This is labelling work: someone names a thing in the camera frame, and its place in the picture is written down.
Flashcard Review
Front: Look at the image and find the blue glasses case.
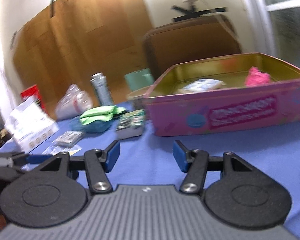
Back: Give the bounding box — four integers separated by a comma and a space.
69, 116, 113, 133

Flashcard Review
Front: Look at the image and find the green patterned tissue pack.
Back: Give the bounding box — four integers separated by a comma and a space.
115, 109, 146, 140

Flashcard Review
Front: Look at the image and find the green cloth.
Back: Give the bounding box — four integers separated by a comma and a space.
79, 105, 127, 125

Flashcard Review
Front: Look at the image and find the pink cloth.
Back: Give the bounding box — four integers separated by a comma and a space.
244, 67, 271, 87

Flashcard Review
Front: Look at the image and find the white wet wipes pack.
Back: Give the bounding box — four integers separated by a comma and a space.
177, 79, 226, 94

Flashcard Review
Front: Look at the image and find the large white tissue package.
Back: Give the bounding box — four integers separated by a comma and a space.
5, 96, 59, 153

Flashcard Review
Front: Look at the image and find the clear plastic card box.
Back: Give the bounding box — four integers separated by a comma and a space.
54, 131, 84, 147

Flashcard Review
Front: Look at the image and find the bagged stack of cups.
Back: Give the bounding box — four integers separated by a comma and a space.
55, 84, 93, 120

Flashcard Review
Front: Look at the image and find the red box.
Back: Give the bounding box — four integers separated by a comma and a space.
20, 85, 46, 112

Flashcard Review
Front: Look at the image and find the plastic lidded food tub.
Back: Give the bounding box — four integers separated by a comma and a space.
126, 86, 150, 110

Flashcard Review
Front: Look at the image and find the white green drink carton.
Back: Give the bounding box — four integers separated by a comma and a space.
90, 73, 114, 106

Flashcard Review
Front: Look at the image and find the blue tablecloth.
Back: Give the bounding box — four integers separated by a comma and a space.
0, 122, 300, 239

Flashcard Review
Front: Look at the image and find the pink biscuit tin box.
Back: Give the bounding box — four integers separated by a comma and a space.
144, 53, 300, 137

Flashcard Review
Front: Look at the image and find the mint green paper cup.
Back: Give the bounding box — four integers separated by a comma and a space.
124, 68, 154, 91

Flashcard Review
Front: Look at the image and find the brown chair back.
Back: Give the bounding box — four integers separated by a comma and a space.
143, 16, 242, 79

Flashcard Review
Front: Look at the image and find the wooden board panel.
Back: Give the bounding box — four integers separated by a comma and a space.
13, 0, 152, 116

